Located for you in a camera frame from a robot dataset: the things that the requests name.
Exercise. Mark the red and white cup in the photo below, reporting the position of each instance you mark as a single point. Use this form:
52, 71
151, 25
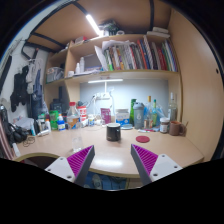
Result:
82, 113

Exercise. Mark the grey shaker bottle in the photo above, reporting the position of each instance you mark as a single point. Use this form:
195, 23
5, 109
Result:
138, 116

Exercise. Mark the white ceiling light tube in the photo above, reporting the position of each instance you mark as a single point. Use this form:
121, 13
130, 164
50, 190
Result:
93, 24

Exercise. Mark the black bag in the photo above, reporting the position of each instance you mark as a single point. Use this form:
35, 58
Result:
13, 133

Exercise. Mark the white bottle with blue label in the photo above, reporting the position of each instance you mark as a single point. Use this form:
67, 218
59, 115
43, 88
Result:
61, 124

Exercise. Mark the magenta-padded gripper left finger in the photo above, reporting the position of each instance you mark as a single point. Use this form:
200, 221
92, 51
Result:
60, 166

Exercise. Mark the flat round red coaster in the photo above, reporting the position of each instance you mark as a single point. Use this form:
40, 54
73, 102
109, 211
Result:
142, 139

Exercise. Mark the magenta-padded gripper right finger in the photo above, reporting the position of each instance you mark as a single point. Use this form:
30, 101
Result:
165, 165

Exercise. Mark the pink pouch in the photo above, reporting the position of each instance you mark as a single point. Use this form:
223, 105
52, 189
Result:
106, 115

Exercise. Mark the green-capped bottle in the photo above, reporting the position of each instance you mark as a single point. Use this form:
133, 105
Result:
154, 115

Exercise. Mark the tall clear glass bottle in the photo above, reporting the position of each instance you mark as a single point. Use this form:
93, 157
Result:
172, 111

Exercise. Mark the black elastic loops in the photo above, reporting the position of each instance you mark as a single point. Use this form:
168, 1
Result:
29, 144

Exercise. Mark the yellow-capped bottle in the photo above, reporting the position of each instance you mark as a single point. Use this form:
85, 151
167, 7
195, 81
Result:
149, 115

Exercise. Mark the dark green bottle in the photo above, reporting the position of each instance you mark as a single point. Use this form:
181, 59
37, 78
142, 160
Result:
132, 110

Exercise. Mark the brown mug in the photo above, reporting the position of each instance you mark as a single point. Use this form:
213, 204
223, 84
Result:
175, 128

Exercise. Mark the hanging dark clothes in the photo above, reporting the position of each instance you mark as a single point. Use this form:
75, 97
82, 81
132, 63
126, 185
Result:
20, 90

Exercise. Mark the white power strip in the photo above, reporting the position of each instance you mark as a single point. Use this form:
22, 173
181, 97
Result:
101, 96

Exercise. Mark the brown jar with white lid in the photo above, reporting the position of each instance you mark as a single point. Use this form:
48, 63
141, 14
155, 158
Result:
164, 126

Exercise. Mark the black mug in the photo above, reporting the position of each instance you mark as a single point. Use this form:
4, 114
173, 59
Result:
113, 132

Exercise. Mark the green container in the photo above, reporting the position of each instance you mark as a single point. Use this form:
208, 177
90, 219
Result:
53, 119

